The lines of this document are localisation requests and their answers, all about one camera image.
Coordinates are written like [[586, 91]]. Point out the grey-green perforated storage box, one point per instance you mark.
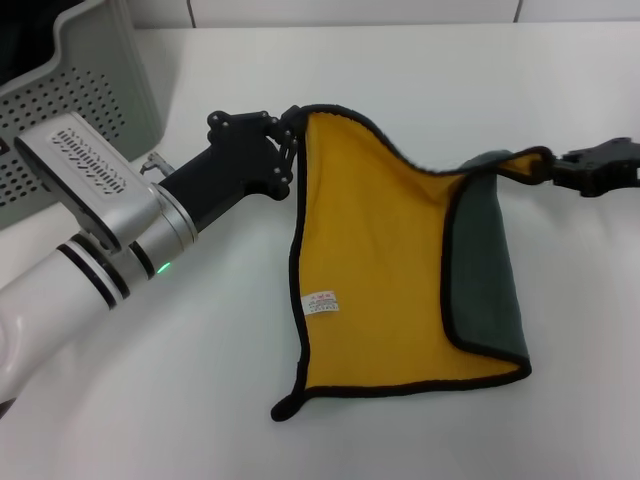
[[100, 100]]

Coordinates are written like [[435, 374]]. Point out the silver and white left robot arm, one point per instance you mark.
[[100, 185]]

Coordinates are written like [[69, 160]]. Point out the yellow and green towel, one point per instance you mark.
[[375, 250]]

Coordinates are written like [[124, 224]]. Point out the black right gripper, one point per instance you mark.
[[610, 165]]

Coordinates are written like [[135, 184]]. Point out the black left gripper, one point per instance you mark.
[[230, 160]]

